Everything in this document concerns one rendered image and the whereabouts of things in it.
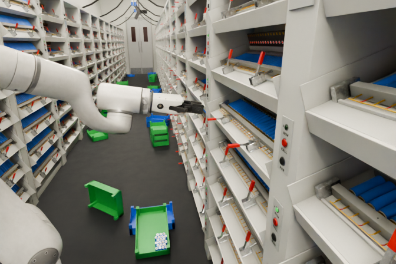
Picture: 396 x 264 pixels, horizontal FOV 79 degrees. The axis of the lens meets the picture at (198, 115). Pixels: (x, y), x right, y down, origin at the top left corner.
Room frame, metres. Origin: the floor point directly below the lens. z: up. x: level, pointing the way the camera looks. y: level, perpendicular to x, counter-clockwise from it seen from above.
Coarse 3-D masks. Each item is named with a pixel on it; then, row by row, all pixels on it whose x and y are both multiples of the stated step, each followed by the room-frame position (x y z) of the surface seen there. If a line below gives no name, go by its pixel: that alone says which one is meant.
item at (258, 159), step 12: (228, 96) 1.12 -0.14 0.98; (240, 96) 1.13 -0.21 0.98; (216, 108) 1.11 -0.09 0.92; (216, 120) 1.00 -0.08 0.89; (228, 132) 0.84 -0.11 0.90; (240, 132) 0.81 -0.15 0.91; (252, 156) 0.63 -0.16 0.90; (264, 156) 0.62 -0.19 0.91; (264, 168) 0.56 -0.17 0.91; (264, 180) 0.57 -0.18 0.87
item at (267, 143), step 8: (224, 104) 1.08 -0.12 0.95; (232, 112) 0.95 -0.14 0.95; (240, 120) 0.85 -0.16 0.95; (248, 128) 0.77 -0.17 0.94; (256, 136) 0.70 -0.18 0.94; (264, 136) 0.68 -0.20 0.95; (264, 144) 0.66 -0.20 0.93; (272, 144) 0.62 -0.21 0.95; (264, 152) 0.62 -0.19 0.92; (272, 152) 0.61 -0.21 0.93
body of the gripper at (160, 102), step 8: (152, 96) 0.74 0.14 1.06; (160, 96) 0.75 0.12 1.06; (168, 96) 0.77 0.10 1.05; (176, 96) 0.79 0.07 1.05; (152, 104) 0.73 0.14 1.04; (160, 104) 0.73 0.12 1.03; (168, 104) 0.73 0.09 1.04; (176, 104) 0.73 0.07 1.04; (160, 112) 0.73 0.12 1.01; (168, 112) 0.73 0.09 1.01; (176, 112) 0.73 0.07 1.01
